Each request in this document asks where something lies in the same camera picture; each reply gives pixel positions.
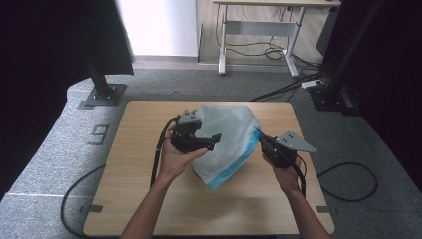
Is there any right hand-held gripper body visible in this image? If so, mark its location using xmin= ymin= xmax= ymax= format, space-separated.
xmin=260 ymin=129 xmax=318 ymax=169

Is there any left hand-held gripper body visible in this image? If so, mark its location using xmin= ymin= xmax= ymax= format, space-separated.
xmin=169 ymin=109 xmax=217 ymax=154

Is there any translucent white blue-edged plastic bag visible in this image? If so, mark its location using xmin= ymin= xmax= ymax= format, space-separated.
xmin=190 ymin=105 xmax=263 ymax=192

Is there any person's right hand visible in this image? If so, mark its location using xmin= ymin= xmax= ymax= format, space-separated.
xmin=263 ymin=153 xmax=304 ymax=196

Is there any person's left hand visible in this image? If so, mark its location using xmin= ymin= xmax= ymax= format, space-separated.
xmin=158 ymin=120 xmax=210 ymax=182

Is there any white power strip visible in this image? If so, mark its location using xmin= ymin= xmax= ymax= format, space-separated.
xmin=301 ymin=79 xmax=324 ymax=90

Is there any black stand with grey base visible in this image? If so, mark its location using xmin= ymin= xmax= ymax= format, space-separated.
xmin=79 ymin=49 xmax=128 ymax=108

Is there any black curtain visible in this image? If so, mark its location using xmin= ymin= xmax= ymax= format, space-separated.
xmin=316 ymin=0 xmax=422 ymax=184
xmin=0 ymin=0 xmax=135 ymax=200

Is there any right hand-held gripper black cable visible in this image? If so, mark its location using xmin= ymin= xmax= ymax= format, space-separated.
xmin=291 ymin=153 xmax=309 ymax=199

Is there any bundle of black cables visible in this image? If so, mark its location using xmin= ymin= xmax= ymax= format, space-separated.
xmin=216 ymin=4 xmax=332 ymax=103

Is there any black looped floor cable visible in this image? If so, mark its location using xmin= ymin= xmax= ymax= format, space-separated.
xmin=316 ymin=161 xmax=379 ymax=203

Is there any white metal desk frame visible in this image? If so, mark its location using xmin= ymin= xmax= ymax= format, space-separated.
xmin=212 ymin=0 xmax=342 ymax=79

